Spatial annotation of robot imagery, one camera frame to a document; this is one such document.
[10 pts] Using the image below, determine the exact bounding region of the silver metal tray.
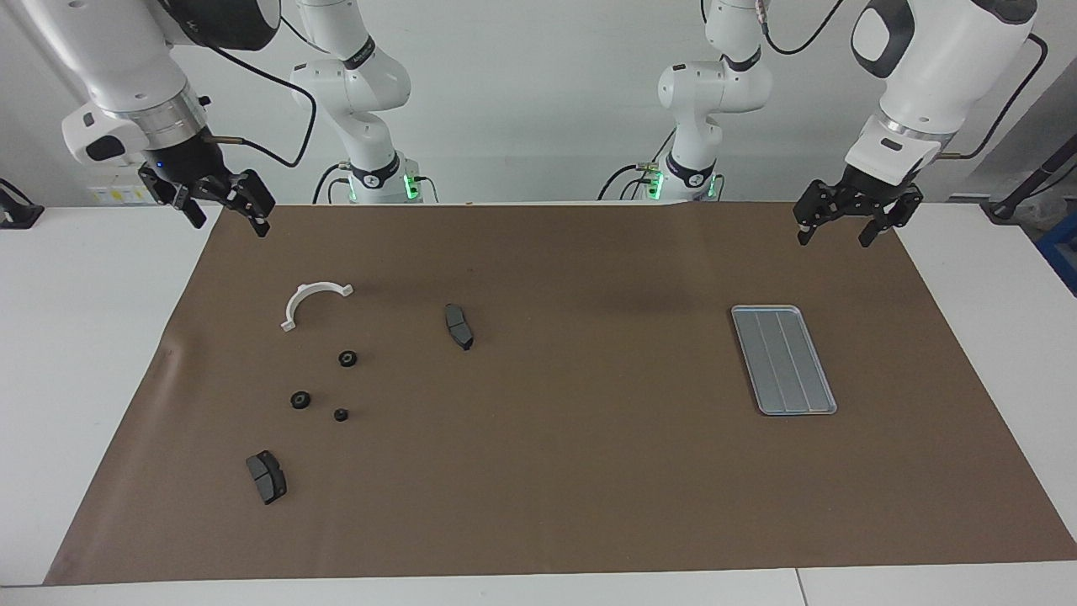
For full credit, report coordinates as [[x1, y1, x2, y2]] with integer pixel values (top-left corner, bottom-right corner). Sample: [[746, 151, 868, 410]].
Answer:
[[730, 305, 839, 417]]

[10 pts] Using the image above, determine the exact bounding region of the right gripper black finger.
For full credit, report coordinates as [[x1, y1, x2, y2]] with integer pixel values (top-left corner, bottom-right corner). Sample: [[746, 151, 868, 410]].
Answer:
[[139, 164, 208, 230], [215, 170, 277, 238]]

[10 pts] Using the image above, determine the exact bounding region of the black desk clamp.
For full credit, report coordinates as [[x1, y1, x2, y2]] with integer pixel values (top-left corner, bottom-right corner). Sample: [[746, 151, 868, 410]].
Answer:
[[0, 178, 45, 230]]

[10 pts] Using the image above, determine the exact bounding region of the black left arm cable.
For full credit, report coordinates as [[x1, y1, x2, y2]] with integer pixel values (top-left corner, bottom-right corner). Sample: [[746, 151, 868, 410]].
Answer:
[[757, 0, 1050, 161]]

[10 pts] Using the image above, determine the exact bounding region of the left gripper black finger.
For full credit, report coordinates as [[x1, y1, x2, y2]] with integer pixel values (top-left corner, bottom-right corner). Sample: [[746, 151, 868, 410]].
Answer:
[[858, 187, 924, 248], [795, 179, 851, 247]]

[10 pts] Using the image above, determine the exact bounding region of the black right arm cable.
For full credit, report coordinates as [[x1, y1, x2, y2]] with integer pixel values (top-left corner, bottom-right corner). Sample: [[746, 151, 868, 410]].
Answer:
[[202, 38, 319, 167]]

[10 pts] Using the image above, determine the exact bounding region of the black pole stand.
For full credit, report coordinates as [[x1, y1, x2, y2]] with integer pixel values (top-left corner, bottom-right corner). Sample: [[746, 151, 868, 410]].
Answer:
[[984, 135, 1077, 224]]

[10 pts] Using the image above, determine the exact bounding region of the thin grey brake pad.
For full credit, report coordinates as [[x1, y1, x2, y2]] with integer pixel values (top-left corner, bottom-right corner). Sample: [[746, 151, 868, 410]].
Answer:
[[443, 303, 475, 352]]

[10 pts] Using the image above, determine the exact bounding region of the black base power cable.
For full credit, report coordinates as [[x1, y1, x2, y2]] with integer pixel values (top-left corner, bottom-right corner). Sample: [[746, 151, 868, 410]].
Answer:
[[313, 162, 350, 205], [597, 126, 676, 203]]

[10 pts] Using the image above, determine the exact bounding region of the blue crate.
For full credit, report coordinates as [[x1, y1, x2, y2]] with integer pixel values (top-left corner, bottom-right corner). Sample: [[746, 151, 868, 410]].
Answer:
[[1037, 215, 1077, 295]]

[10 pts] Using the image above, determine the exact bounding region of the thick grey brake pad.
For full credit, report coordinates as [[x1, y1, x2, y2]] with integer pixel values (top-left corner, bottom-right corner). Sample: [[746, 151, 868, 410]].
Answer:
[[246, 450, 288, 506]]

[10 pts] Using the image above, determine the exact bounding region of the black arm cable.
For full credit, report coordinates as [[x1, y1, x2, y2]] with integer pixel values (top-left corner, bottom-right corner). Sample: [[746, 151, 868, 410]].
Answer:
[[757, 0, 1050, 161], [202, 38, 319, 167]]

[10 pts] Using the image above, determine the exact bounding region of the white box with yellow labels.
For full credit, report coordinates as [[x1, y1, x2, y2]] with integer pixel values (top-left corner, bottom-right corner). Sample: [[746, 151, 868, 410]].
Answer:
[[88, 162, 179, 207]]

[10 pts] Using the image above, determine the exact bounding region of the brown table mat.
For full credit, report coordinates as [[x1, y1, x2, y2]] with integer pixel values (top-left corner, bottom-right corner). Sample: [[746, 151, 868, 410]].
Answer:
[[44, 202, 1077, 586]]

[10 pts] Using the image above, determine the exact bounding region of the grey panel board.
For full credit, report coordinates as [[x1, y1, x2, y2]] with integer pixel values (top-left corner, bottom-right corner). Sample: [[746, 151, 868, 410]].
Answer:
[[951, 80, 1077, 203]]

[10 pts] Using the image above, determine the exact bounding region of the white curved plastic bracket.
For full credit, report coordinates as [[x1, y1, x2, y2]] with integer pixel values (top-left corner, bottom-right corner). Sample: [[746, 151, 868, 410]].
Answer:
[[280, 282, 355, 332]]

